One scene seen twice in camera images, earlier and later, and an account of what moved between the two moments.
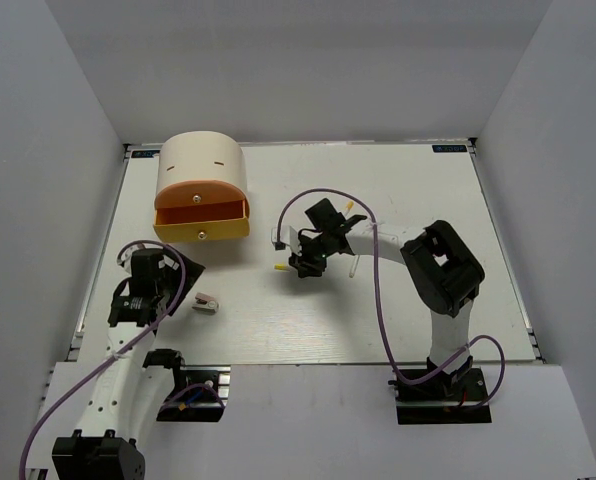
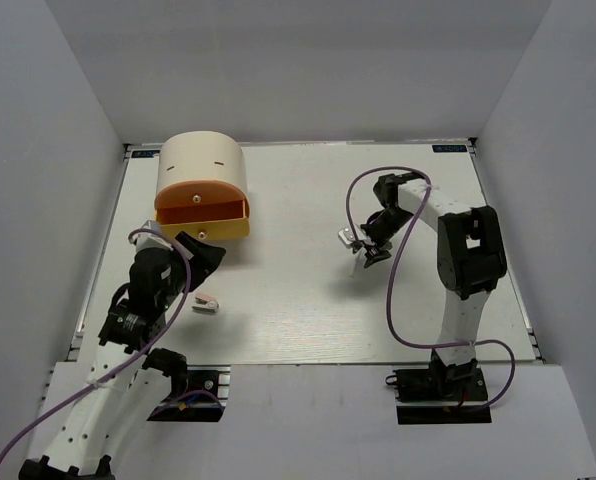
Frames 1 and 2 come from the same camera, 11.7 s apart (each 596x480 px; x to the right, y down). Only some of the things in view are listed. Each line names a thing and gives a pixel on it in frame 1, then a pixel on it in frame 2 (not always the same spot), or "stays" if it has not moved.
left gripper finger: x=185 y=290 -> x=192 y=244
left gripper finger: x=193 y=272 -> x=210 y=257
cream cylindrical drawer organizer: x=202 y=156 stays
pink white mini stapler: x=205 y=302 stays
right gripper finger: x=315 y=269 -> x=375 y=256
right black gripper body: x=316 y=249 -> x=382 y=230
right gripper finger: x=298 y=261 -> x=357 y=245
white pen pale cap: x=354 y=265 stays
